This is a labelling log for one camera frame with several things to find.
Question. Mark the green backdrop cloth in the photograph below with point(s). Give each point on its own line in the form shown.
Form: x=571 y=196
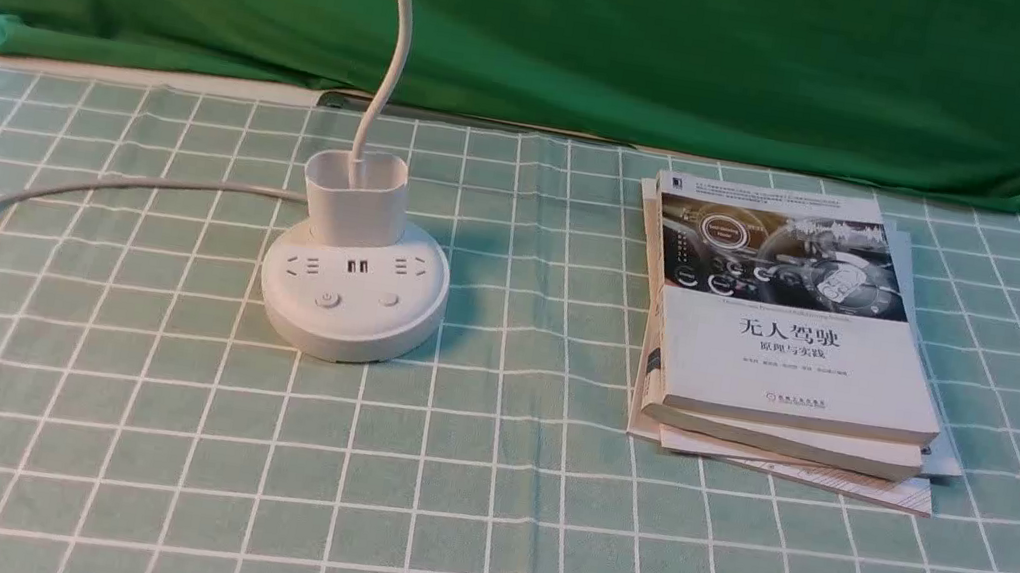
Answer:
x=919 y=96

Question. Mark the white desk lamp with sockets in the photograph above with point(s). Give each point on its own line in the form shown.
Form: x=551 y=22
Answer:
x=356 y=281

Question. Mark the green checkered tablecloth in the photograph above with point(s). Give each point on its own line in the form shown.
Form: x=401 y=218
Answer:
x=151 y=422

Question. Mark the top white book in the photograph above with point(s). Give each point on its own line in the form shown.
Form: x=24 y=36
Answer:
x=785 y=306

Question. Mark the bottom white book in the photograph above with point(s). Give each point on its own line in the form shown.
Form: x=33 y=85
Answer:
x=795 y=474

